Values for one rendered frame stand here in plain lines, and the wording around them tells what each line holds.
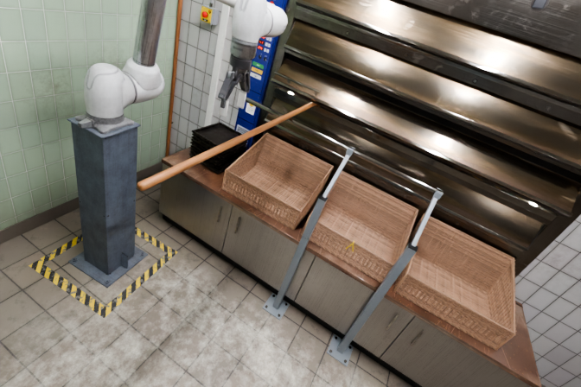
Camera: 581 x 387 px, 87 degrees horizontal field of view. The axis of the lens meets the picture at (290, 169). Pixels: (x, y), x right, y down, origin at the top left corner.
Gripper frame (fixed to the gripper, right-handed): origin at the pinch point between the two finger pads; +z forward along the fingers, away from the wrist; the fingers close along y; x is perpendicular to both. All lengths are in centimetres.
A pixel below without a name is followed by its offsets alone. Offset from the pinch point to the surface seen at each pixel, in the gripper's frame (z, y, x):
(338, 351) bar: 134, -24, 89
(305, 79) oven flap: 2, -92, 1
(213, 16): -13, -97, -73
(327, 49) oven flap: -19, -92, 9
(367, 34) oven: -34, -90, 29
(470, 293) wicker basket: 77, -60, 145
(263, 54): -2, -94, -32
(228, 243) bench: 111, -40, -4
